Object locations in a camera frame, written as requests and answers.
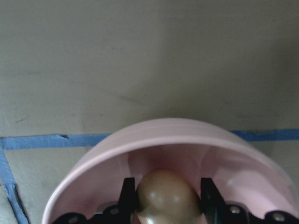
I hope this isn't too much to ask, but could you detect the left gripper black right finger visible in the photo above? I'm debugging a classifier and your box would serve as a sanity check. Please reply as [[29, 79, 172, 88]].
[[200, 178, 299, 224]]

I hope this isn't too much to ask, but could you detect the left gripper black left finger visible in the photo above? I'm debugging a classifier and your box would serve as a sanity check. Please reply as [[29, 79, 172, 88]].
[[53, 177, 136, 224]]

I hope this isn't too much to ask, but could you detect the brown egg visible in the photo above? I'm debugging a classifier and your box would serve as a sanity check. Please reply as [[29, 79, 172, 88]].
[[136, 169, 202, 224]]

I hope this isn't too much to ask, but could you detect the pink bowl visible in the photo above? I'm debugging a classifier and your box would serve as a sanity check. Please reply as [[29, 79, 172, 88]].
[[42, 118, 299, 224]]

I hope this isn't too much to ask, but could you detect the brown paper table cover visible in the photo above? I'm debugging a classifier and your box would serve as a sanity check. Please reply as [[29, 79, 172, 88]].
[[0, 0, 299, 224]]

